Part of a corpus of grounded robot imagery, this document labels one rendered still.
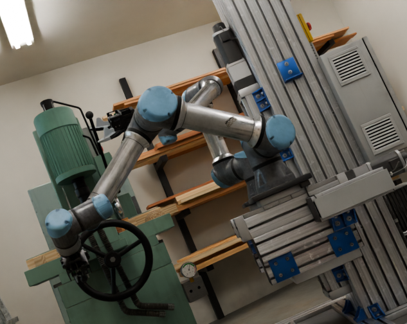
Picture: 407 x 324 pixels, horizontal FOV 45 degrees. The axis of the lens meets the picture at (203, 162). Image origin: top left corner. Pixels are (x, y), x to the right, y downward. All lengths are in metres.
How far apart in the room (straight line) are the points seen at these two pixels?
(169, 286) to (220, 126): 0.72
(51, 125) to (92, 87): 2.68
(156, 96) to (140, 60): 3.40
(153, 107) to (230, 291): 3.29
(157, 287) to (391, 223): 0.94
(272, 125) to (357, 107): 0.48
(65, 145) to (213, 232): 2.71
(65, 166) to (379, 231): 1.29
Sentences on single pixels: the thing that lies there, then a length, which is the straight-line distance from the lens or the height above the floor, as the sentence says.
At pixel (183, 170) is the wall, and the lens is 4.68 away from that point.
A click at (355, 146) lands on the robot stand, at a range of 2.04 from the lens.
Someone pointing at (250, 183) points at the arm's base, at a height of 0.89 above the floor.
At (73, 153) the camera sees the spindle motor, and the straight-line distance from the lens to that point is 2.15.
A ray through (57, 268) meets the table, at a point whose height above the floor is 0.86.
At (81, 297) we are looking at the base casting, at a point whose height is 0.73.
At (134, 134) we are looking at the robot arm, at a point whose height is 1.16.
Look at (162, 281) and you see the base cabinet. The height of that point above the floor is 0.66.
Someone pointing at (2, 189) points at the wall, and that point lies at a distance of 4.64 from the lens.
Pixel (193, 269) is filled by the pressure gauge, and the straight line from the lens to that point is 1.97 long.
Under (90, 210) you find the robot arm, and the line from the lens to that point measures 1.48.
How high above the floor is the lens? 0.78
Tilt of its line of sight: 7 degrees up
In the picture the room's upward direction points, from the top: 23 degrees counter-clockwise
